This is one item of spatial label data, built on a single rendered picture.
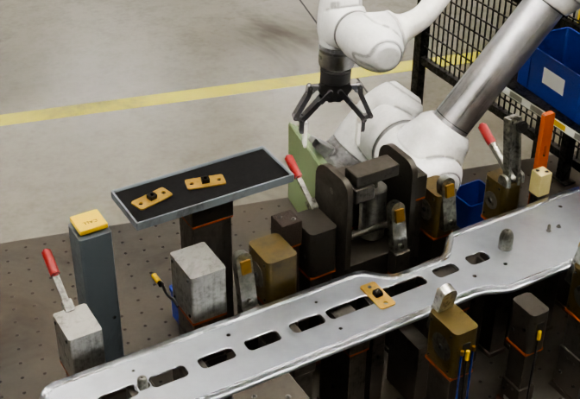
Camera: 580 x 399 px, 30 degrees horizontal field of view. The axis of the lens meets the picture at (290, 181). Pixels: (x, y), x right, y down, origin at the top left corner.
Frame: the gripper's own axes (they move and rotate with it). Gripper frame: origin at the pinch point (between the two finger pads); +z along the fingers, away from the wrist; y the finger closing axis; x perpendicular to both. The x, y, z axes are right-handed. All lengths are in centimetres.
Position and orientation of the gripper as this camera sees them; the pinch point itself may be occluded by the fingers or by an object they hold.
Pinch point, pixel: (330, 140)
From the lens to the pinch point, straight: 273.2
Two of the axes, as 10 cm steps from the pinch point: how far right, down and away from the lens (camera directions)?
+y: -9.9, 0.4, -1.5
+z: -0.4, 8.7, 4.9
